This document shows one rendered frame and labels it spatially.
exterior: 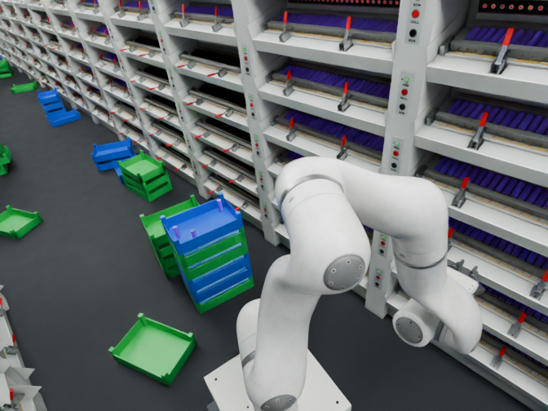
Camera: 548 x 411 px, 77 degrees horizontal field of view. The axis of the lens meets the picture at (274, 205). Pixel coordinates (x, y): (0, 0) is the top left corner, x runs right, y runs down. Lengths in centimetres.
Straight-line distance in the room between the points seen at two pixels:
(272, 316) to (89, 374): 128
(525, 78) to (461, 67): 14
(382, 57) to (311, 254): 77
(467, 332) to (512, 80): 56
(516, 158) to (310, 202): 68
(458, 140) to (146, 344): 147
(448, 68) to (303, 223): 68
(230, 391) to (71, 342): 99
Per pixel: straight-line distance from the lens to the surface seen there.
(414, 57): 105
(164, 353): 171
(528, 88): 98
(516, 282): 127
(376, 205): 53
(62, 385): 185
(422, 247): 60
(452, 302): 75
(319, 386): 118
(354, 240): 44
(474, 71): 100
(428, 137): 110
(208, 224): 159
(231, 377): 120
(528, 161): 105
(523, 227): 115
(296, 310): 60
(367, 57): 113
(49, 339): 204
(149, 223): 197
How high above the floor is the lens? 139
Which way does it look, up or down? 37 degrees down
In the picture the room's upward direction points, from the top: 6 degrees counter-clockwise
